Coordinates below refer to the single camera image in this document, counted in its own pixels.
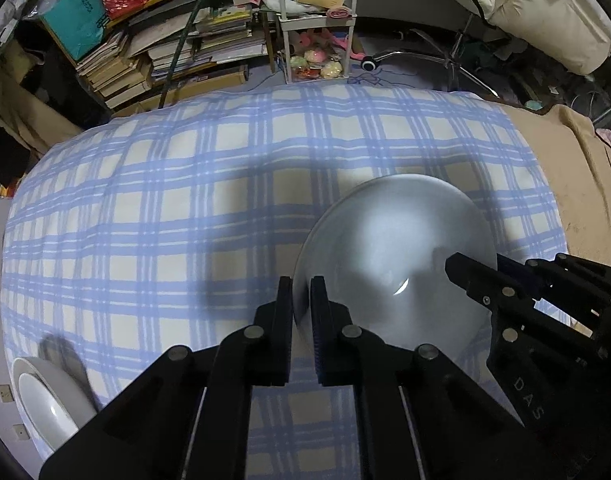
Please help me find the beige flower blanket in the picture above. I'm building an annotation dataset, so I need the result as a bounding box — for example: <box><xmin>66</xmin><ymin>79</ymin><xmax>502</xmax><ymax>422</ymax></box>
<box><xmin>485</xmin><ymin>102</ymin><xmax>611</xmax><ymax>271</ymax></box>

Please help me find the bag of pastel plush balls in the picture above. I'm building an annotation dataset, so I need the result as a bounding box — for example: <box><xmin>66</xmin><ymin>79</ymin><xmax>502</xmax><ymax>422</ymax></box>
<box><xmin>290</xmin><ymin>44</ymin><xmax>345</xmax><ymax>82</ymax></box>

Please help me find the blue plaid blanket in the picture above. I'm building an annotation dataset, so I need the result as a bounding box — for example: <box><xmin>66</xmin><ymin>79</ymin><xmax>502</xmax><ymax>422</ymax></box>
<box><xmin>0</xmin><ymin>82</ymin><xmax>571</xmax><ymax>480</ymax></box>

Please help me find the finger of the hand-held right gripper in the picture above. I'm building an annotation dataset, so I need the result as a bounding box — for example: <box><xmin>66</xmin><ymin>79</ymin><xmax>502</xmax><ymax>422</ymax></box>
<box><xmin>444</xmin><ymin>252</ymin><xmax>601</xmax><ymax>356</ymax></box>
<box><xmin>500</xmin><ymin>254</ymin><xmax>611</xmax><ymax>333</ymax></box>

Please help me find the long cardboard box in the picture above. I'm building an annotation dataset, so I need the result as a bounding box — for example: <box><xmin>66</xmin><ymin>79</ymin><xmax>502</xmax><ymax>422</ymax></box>
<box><xmin>106</xmin><ymin>65</ymin><xmax>249</xmax><ymax>111</ymax></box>

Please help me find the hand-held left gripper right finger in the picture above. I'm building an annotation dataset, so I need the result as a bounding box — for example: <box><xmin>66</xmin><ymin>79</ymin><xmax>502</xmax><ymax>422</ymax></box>
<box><xmin>309</xmin><ymin>276</ymin><xmax>552</xmax><ymax>480</ymax></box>

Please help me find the stack of books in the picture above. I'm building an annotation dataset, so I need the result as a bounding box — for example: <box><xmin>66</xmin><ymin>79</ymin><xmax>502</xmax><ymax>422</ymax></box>
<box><xmin>76</xmin><ymin>5</ymin><xmax>269</xmax><ymax>111</ymax></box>

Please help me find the teal box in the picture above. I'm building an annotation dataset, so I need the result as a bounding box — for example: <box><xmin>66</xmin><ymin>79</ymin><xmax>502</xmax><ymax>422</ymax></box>
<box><xmin>38</xmin><ymin>0</ymin><xmax>111</xmax><ymax>61</ymax></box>

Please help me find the medium white cherry plate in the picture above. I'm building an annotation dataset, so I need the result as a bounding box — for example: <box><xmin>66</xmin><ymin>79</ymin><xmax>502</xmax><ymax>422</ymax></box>
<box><xmin>20</xmin><ymin>374</ymin><xmax>81</xmax><ymax>443</ymax></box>

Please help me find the white shelf rack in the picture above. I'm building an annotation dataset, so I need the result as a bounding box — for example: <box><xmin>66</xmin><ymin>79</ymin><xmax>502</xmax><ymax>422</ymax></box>
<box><xmin>274</xmin><ymin>0</ymin><xmax>362</xmax><ymax>86</ymax></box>

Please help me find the office chair base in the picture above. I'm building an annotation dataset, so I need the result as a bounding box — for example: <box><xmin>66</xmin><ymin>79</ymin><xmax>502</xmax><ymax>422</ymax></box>
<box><xmin>360</xmin><ymin>25</ymin><xmax>501</xmax><ymax>98</ymax></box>

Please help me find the large white cherry plate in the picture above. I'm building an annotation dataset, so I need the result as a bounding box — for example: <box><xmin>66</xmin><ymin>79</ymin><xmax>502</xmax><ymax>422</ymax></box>
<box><xmin>12</xmin><ymin>356</ymin><xmax>99</xmax><ymax>456</ymax></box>

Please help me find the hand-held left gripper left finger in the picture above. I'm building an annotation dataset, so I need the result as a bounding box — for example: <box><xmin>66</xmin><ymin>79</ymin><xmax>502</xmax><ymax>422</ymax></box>
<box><xmin>38</xmin><ymin>276</ymin><xmax>294</xmax><ymax>480</ymax></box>

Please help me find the green pole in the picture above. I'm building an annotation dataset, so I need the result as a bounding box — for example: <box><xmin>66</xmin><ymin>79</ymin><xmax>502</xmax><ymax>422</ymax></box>
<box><xmin>160</xmin><ymin>0</ymin><xmax>221</xmax><ymax>106</ymax></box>

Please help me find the brown cardboard sheet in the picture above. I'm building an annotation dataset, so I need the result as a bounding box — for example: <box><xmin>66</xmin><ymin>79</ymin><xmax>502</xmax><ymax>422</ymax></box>
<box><xmin>0</xmin><ymin>70</ymin><xmax>81</xmax><ymax>156</ymax></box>

